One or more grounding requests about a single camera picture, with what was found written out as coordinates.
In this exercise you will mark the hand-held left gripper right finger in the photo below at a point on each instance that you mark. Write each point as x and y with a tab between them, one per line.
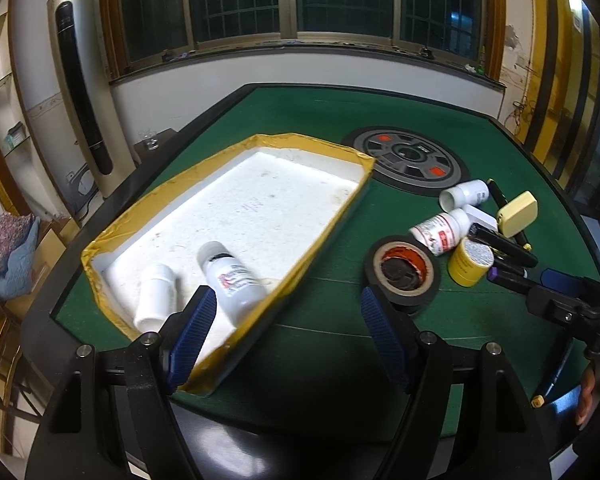
377	327

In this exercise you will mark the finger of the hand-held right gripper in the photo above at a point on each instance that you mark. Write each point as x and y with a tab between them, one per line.
560	281

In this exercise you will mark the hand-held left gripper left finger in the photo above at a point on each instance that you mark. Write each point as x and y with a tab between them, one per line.
197	330

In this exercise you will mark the white bottle grey label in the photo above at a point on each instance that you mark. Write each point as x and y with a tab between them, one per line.
230	285

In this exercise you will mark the black marker purple cap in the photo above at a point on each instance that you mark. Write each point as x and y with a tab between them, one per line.
502	276

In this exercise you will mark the white charger block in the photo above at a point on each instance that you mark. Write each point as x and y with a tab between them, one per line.
482	220

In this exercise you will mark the black marker cream caps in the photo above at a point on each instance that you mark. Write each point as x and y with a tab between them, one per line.
495	191

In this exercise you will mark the white bottle red label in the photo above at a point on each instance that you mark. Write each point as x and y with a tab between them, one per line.
442	232

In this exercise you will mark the white foam tray yellow tape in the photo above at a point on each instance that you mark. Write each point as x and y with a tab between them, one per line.
260	210

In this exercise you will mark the person's right hand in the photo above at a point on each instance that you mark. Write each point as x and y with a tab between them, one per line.
587	395

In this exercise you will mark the black tape roll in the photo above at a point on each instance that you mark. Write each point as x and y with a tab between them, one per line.
422	301

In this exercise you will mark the small plain white bottle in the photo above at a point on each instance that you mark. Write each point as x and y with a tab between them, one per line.
152	295

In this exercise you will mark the black pen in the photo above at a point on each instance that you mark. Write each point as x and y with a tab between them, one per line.
505	245

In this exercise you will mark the dark marker yellow end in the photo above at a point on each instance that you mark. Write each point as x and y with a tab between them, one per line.
550	375

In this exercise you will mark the pale yellow case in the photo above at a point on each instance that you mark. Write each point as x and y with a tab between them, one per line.
517	212

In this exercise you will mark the small yellow jar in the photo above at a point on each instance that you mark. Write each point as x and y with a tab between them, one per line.
462	266

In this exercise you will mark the white bottle text label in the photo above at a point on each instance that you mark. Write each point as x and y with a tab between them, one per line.
462	194

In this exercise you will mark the round grey control panel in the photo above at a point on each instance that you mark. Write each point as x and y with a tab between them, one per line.
405	155

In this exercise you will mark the clear drinking glass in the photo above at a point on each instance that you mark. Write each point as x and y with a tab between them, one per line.
150	141

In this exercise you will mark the pile of cloth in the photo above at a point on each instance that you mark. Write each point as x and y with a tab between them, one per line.
5	255

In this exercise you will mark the small green bottle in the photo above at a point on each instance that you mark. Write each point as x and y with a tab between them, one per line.
481	60

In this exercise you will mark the tower air conditioner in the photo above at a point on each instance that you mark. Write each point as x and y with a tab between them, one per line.
80	85

